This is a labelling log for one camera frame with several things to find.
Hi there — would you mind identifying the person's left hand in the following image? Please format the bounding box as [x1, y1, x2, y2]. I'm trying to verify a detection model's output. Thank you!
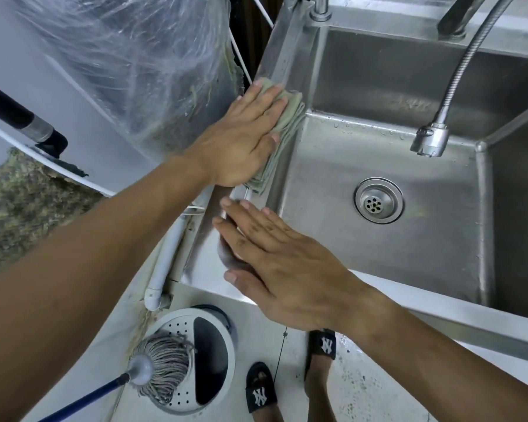
[176, 80, 289, 188]

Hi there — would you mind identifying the person's right hand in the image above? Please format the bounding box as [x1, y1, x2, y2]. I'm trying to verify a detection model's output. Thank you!
[211, 197, 367, 335]

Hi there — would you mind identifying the green cloth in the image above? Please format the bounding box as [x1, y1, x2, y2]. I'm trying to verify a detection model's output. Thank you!
[241, 78, 307, 195]

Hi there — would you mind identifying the person's right forearm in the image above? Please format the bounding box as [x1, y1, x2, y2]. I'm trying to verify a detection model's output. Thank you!
[334, 277, 528, 422]

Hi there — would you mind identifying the person's left forearm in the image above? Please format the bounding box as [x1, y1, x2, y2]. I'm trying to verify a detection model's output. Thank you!
[0, 154, 216, 422]

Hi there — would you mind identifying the white round mop bucket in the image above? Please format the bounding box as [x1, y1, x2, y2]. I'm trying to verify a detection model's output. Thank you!
[140, 305, 238, 416]

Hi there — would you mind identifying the white plastic pipe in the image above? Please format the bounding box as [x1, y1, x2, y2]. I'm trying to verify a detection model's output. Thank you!
[144, 205, 192, 311]

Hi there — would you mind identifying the round metal drain strainer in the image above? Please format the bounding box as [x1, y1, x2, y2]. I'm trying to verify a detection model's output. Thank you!
[354, 177, 405, 225]

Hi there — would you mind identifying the black slipper white logo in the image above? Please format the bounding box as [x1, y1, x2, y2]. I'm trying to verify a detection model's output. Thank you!
[305, 329, 338, 375]
[245, 362, 279, 414]

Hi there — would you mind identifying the clear plastic wrap sheet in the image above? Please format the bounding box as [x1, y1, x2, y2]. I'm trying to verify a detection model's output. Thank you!
[9, 0, 247, 152]

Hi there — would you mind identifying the stainless steel sink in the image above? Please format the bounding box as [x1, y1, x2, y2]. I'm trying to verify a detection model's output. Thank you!
[180, 0, 528, 366]

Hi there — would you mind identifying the person's left foot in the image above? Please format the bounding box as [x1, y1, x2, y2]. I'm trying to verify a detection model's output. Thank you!
[248, 370, 284, 422]

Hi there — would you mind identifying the person's foot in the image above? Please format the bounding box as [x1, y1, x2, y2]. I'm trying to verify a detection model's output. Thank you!
[304, 333, 338, 422]
[248, 370, 284, 422]

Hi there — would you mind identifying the person's right foot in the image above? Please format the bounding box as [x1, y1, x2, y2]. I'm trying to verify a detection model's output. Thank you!
[304, 333, 338, 422]

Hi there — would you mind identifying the grey faucet spout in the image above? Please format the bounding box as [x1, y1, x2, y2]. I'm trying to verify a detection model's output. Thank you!
[437, 0, 490, 41]

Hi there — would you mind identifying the green artificial turf mat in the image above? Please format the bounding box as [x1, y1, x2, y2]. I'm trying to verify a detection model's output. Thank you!
[0, 147, 107, 283]

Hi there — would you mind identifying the black pole grey collar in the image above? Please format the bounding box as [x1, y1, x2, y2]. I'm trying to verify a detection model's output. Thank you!
[0, 76, 70, 159]

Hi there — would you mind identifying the thin white cord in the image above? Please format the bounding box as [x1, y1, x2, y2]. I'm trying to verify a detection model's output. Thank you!
[228, 0, 275, 85]

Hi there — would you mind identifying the round steel tap post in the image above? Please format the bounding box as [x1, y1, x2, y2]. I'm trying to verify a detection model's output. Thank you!
[309, 0, 333, 21]

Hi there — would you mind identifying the grey string mop blue handle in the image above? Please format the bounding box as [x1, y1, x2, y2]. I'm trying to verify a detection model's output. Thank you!
[36, 331, 197, 422]

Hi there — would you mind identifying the metal flexible hose sprayer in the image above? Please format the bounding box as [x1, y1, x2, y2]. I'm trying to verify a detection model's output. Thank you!
[409, 0, 518, 158]

